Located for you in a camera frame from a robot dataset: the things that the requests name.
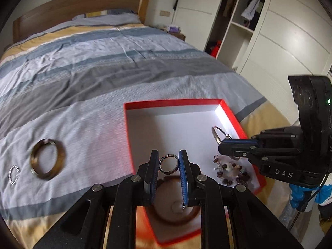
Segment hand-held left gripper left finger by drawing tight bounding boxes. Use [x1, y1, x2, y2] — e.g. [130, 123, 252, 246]
[33, 149, 160, 249]

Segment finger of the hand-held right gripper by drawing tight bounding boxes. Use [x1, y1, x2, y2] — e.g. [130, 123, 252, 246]
[218, 144, 263, 162]
[220, 138, 260, 147]

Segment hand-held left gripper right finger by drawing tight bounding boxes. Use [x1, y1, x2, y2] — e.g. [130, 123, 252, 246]
[178, 149, 304, 249]

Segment thin silver bangles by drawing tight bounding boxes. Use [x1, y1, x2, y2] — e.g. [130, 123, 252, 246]
[211, 126, 242, 161]

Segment brown bead bracelet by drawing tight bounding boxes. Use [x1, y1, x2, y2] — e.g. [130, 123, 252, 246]
[213, 154, 252, 187]

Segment amber bangle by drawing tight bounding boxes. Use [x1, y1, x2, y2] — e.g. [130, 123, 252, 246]
[150, 175, 201, 225]

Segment red cardboard box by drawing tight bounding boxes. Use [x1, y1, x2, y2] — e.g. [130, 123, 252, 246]
[124, 99, 267, 247]

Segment dark brown bangle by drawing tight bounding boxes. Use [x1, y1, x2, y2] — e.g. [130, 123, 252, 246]
[30, 139, 66, 180]

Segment sparkly silver ring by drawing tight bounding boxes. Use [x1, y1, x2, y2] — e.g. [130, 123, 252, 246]
[9, 165, 21, 185]

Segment person's right hand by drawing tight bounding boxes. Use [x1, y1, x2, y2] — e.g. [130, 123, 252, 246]
[290, 184, 306, 208]

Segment red object in wardrobe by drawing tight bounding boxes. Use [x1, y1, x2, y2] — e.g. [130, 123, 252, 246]
[210, 41, 222, 57]

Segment white wardrobe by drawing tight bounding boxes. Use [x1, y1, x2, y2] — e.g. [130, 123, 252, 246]
[171, 0, 332, 104]

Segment wooden nightstand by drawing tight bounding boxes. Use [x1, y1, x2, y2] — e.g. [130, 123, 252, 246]
[156, 26, 186, 41]

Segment striped hanging shirt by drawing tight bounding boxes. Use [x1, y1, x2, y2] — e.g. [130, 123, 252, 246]
[241, 0, 269, 21]

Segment striped pillow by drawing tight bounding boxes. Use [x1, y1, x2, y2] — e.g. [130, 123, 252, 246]
[71, 9, 140, 24]

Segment wooden headboard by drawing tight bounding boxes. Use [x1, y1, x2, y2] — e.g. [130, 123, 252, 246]
[13, 0, 151, 43]

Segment black cable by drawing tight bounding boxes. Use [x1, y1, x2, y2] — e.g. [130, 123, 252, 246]
[290, 171, 332, 229]

